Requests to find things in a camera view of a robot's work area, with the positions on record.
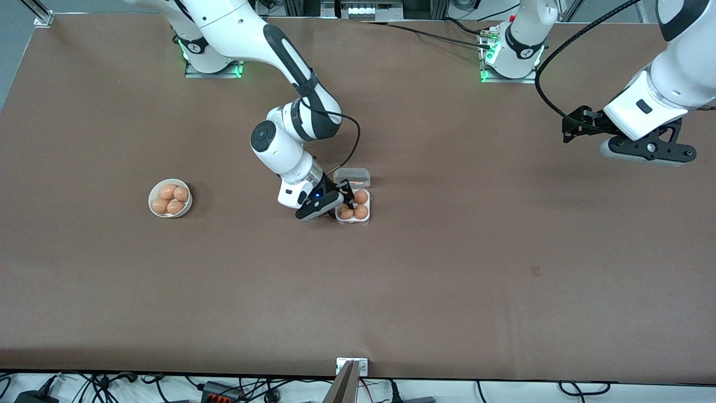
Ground black power strip red switches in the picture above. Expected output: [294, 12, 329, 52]
[200, 381, 242, 403]

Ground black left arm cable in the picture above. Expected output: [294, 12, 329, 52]
[534, 0, 644, 130]

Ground aluminium frame post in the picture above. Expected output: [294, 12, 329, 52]
[20, 0, 55, 27]
[559, 0, 585, 23]

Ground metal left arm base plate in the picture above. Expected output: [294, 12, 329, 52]
[479, 27, 541, 85]

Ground white round bowl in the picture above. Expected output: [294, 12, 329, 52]
[148, 179, 193, 219]

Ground black left camera bracket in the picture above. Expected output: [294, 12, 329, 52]
[609, 119, 698, 163]

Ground black right camera bracket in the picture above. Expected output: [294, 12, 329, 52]
[295, 188, 345, 223]

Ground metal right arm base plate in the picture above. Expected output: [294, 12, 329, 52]
[185, 25, 247, 79]

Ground aluminium bar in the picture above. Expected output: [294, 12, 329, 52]
[323, 360, 360, 403]

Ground small metal mounting bracket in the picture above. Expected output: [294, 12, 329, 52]
[336, 358, 369, 377]

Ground clear plastic egg box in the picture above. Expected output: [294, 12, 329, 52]
[333, 168, 372, 226]

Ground black camera bracket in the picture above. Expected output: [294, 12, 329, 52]
[295, 188, 345, 223]
[609, 119, 698, 163]

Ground grey power strip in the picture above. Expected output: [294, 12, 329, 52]
[322, 2, 404, 22]

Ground black equipment box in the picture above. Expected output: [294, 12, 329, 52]
[403, 0, 449, 21]

